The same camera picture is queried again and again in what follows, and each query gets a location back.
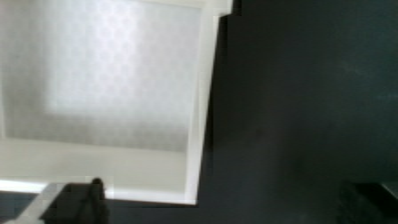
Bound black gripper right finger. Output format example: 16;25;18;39
338;182;398;224

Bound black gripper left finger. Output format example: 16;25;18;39
14;177;110;224

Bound white drawer box with tag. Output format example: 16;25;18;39
0;0;237;206

